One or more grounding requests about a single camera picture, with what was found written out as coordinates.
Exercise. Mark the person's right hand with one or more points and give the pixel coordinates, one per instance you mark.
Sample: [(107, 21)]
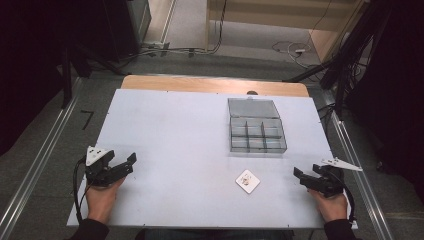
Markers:
[(331, 206)]

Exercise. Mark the aluminium floor rail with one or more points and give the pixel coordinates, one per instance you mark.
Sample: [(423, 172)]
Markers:
[(361, 186), (36, 160)]

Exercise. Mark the clear plastic compartment box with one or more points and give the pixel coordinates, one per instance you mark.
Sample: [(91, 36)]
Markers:
[(256, 128)]

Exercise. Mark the black tripod stand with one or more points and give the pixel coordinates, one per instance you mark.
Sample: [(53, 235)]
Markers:
[(343, 63)]

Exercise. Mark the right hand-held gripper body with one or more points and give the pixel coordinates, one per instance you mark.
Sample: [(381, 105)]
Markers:
[(331, 183)]

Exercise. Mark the wooden table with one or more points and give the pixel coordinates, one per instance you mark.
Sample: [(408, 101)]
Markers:
[(206, 85)]

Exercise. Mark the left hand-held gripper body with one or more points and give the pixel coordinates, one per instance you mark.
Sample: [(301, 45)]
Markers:
[(96, 173)]

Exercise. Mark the small metal parts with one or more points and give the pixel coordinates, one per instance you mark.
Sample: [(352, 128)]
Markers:
[(246, 180)]

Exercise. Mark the small white square dish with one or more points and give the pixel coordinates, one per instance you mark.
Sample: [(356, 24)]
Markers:
[(248, 182)]

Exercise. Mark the person's left hand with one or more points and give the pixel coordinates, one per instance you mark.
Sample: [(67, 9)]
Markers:
[(100, 201)]

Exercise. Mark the black metal stand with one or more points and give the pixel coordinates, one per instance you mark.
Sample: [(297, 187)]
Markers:
[(66, 76)]

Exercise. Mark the light wooden furniture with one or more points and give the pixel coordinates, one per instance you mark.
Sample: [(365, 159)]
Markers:
[(286, 16)]

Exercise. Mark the black cabinet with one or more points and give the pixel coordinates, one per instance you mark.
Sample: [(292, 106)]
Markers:
[(126, 26)]

